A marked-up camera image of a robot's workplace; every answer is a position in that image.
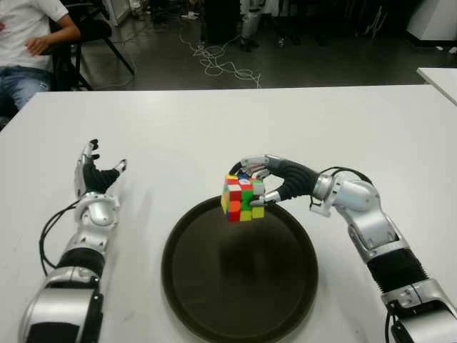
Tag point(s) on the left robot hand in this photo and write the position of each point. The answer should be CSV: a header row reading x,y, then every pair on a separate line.
x,y
93,178

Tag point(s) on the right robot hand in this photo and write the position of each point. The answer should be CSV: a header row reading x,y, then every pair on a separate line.
x,y
296,178

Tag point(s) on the multicoloured Rubik's cube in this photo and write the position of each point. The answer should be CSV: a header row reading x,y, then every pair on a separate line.
x,y
239,200

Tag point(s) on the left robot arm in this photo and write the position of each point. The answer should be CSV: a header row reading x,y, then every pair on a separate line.
x,y
94,214

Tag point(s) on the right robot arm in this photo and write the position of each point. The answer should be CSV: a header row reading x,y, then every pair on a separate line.
x,y
375,221

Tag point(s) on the dark brown round plate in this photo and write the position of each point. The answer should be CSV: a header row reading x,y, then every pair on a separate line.
x,y
239,282

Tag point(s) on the black office chair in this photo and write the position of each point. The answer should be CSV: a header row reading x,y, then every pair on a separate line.
x,y
94,28

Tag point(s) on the seated person white shirt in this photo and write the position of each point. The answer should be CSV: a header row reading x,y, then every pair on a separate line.
x,y
21,25

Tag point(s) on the white cabinet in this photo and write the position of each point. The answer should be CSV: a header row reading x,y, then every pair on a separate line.
x,y
118,10

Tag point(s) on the black cabinet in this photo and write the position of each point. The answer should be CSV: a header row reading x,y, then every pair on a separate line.
x,y
221,21

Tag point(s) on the white side table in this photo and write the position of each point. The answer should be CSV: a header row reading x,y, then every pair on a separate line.
x,y
442,80

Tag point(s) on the white power strip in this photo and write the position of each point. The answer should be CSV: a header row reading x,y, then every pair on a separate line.
x,y
191,15

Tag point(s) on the small white floor object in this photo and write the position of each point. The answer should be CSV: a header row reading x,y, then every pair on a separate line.
x,y
452,50

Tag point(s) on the white machine housing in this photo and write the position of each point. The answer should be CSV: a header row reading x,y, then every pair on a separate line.
x,y
435,21

